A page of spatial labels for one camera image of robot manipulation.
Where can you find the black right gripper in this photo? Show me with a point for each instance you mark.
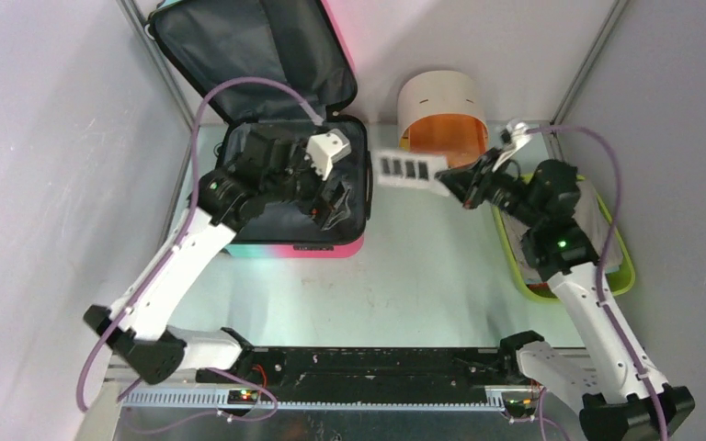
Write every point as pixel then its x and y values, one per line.
pixel 475 178

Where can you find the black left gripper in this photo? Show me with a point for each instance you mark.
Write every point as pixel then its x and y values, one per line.
pixel 324 211

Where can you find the beige orange round storage box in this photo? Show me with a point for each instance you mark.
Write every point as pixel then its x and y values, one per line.
pixel 440 112

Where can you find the pink and teal kids suitcase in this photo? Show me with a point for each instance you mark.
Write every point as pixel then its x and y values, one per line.
pixel 294 45

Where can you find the grey ribbed garment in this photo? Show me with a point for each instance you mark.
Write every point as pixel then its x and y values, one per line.
pixel 589 218

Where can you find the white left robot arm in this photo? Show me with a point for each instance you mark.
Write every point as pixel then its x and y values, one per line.
pixel 135 327

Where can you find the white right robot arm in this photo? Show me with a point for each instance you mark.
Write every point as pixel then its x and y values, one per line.
pixel 628 398

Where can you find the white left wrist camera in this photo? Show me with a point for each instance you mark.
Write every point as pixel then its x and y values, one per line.
pixel 326 149

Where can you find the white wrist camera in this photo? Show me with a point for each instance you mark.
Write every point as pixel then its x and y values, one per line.
pixel 514 135
pixel 326 149

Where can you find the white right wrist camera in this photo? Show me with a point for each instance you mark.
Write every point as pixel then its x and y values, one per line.
pixel 514 135

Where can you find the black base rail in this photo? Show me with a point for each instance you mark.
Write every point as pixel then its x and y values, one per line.
pixel 381 375

